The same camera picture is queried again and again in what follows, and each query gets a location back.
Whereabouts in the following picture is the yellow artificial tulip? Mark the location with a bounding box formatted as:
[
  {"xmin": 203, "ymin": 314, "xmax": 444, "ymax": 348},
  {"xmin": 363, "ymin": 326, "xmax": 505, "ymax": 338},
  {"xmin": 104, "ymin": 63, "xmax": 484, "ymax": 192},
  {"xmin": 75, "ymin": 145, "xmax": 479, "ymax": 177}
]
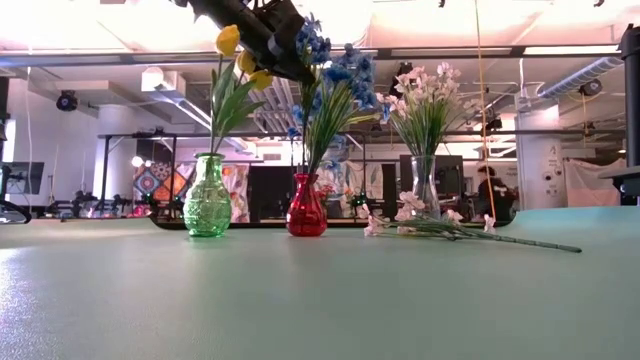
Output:
[
  {"xmin": 209, "ymin": 23, "xmax": 266, "ymax": 156},
  {"xmin": 219, "ymin": 69, "xmax": 275, "ymax": 156},
  {"xmin": 214, "ymin": 49, "xmax": 259, "ymax": 156}
]

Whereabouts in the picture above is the orange floral fabric panel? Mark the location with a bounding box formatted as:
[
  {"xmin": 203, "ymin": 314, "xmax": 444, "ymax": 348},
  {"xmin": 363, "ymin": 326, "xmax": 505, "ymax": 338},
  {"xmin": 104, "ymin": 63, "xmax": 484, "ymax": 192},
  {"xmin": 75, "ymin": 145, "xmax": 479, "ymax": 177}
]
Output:
[{"xmin": 221, "ymin": 163, "xmax": 251, "ymax": 224}]

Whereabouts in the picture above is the colourful geometric patterned panel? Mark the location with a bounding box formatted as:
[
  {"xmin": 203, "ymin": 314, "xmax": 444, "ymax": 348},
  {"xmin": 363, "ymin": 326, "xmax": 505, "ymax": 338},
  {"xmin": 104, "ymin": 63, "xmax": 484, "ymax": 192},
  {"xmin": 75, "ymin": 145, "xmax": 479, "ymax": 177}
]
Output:
[{"xmin": 132, "ymin": 161, "xmax": 197, "ymax": 204}]

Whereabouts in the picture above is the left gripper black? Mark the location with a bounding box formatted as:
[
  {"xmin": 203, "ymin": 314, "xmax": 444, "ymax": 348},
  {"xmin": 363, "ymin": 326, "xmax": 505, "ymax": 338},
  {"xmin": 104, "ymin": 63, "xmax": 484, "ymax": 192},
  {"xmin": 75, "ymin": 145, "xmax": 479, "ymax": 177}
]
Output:
[{"xmin": 172, "ymin": 0, "xmax": 317, "ymax": 84}]

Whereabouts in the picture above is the blue artificial flower stem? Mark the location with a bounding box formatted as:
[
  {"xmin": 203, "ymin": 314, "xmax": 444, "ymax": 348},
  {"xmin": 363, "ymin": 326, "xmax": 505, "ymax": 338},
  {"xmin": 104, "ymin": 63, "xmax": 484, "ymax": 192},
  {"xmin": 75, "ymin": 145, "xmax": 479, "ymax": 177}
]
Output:
[
  {"xmin": 287, "ymin": 89, "xmax": 326, "ymax": 176},
  {"xmin": 294, "ymin": 12, "xmax": 334, "ymax": 176},
  {"xmin": 304, "ymin": 44, "xmax": 381, "ymax": 176}
]

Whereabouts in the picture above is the black ceiling-hung device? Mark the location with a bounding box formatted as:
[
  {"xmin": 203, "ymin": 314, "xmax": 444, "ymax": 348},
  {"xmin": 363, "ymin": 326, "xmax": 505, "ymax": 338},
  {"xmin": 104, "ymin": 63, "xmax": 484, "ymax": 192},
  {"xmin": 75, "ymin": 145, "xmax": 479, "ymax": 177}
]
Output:
[
  {"xmin": 579, "ymin": 78, "xmax": 604, "ymax": 98},
  {"xmin": 55, "ymin": 89, "xmax": 80, "ymax": 112}
]

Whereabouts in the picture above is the silver ventilation duct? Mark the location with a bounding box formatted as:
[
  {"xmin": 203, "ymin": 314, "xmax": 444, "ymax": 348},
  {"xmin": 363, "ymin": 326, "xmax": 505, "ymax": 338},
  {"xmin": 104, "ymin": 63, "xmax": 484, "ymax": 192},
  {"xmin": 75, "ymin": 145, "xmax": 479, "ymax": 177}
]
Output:
[{"xmin": 538, "ymin": 56, "xmax": 626, "ymax": 100}]

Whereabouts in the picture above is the pink white artificial flower stem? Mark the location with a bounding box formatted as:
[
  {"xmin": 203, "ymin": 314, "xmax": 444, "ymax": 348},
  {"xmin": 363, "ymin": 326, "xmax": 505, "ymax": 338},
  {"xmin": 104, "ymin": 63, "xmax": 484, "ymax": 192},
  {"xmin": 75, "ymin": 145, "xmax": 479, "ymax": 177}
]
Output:
[
  {"xmin": 362, "ymin": 190, "xmax": 584, "ymax": 254},
  {"xmin": 375, "ymin": 62, "xmax": 451, "ymax": 159},
  {"xmin": 414, "ymin": 62, "xmax": 484, "ymax": 159}
]

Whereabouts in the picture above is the seated person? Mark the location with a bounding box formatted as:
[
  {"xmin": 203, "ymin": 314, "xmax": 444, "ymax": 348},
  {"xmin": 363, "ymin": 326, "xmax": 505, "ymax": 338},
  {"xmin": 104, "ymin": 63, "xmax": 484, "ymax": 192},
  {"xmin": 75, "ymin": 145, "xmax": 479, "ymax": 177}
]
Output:
[{"xmin": 474, "ymin": 164, "xmax": 519, "ymax": 224}]

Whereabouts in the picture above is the black round pole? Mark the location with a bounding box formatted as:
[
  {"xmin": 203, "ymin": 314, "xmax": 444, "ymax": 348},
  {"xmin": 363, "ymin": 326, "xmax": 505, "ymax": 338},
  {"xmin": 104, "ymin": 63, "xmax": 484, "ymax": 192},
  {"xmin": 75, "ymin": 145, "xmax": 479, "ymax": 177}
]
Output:
[{"xmin": 618, "ymin": 22, "xmax": 640, "ymax": 169}]

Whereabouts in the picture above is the clear glass vase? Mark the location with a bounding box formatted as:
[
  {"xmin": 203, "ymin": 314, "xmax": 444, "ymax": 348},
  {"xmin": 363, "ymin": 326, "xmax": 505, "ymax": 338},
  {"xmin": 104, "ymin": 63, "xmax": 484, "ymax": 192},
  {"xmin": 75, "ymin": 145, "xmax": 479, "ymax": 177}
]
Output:
[{"xmin": 410, "ymin": 154, "xmax": 442, "ymax": 221}]

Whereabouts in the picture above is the black cabinet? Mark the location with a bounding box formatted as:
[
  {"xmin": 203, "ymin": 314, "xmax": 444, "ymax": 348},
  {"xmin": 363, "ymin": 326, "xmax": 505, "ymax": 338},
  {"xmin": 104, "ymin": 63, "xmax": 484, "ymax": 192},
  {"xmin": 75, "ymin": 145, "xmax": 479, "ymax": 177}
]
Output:
[{"xmin": 248, "ymin": 165, "xmax": 296, "ymax": 221}]

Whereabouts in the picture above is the yellow hanging cable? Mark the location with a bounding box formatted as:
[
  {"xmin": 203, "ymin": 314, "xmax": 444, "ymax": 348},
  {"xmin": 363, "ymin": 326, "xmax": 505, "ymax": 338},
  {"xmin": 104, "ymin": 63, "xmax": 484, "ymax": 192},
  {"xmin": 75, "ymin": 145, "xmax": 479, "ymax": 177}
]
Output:
[{"xmin": 472, "ymin": 0, "xmax": 499, "ymax": 221}]

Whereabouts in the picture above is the red glass vase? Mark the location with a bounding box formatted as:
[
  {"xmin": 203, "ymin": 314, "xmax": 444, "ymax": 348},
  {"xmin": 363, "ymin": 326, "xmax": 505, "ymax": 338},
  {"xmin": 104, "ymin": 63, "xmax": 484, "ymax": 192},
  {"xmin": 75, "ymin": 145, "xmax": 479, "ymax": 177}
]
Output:
[{"xmin": 285, "ymin": 172, "xmax": 329, "ymax": 238}]

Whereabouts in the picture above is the green glass vase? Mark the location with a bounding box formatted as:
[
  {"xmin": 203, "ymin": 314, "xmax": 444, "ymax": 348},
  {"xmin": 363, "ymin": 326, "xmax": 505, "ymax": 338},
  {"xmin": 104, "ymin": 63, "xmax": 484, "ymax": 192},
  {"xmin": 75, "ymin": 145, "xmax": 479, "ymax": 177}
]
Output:
[{"xmin": 182, "ymin": 152, "xmax": 233, "ymax": 239}]

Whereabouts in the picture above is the green table mat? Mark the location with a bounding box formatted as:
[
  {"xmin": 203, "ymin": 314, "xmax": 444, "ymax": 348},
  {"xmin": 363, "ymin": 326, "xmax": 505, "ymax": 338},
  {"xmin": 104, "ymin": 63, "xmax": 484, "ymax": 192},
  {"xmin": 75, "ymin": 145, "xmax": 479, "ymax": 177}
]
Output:
[{"xmin": 0, "ymin": 205, "xmax": 640, "ymax": 360}]

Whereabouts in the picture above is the small dark monitor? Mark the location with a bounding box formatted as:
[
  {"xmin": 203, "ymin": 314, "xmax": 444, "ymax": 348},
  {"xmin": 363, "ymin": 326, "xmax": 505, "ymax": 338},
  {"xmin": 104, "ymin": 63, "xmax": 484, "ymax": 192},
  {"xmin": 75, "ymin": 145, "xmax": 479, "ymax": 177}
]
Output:
[{"xmin": 0, "ymin": 161, "xmax": 45, "ymax": 196}]

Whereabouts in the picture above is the grey monitor desk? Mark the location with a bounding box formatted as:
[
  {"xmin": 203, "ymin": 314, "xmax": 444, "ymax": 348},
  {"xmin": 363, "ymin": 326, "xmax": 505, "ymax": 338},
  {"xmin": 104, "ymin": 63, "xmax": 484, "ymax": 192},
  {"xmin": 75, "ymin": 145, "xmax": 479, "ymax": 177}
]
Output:
[{"xmin": 598, "ymin": 166, "xmax": 640, "ymax": 197}]

